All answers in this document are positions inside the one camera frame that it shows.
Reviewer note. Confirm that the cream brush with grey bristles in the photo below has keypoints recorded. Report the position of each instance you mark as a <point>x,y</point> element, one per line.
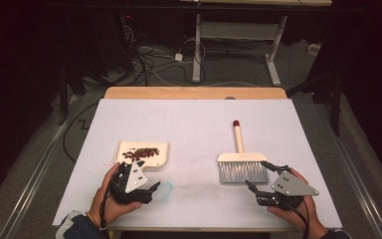
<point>242,166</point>

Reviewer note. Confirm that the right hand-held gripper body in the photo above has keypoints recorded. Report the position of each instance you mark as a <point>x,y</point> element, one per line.
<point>291,186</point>

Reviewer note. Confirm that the cream plastic dustpan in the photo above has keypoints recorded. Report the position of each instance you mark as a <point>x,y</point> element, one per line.
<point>159,156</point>

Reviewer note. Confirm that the person's left hand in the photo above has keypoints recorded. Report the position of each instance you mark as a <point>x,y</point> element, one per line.
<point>101,205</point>

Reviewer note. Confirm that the wooden table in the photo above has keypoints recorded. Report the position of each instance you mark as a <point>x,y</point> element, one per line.
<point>195,93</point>

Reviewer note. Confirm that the black stand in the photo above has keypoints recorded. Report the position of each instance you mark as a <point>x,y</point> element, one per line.
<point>336,106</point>

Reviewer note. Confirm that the white power adapter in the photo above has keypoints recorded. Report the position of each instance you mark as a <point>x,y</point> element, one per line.
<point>178,57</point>

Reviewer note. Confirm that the metal floor rail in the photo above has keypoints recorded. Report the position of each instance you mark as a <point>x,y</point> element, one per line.
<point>30,186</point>
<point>354,179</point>

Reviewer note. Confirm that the white table frame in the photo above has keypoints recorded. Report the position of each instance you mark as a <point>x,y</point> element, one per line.
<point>238,30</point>

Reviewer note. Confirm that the pile of red beans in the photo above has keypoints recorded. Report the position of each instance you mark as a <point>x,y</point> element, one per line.
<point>142,153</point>

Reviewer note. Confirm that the person's right hand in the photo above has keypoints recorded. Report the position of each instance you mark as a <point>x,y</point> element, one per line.
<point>311,212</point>

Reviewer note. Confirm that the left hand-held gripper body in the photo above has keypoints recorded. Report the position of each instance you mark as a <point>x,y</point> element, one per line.
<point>136,179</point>

